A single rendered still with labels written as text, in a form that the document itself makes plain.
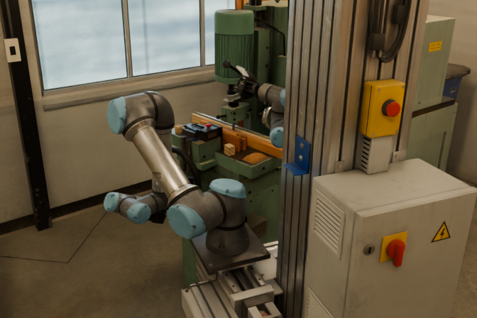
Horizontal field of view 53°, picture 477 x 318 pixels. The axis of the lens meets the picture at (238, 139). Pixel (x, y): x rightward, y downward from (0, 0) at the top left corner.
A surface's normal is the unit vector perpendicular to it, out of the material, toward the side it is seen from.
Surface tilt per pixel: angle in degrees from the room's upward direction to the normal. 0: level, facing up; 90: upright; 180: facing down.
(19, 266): 0
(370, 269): 90
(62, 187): 90
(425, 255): 90
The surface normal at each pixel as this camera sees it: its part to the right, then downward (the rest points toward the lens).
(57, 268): 0.01, -0.93
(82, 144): 0.61, 0.30
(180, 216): -0.63, 0.35
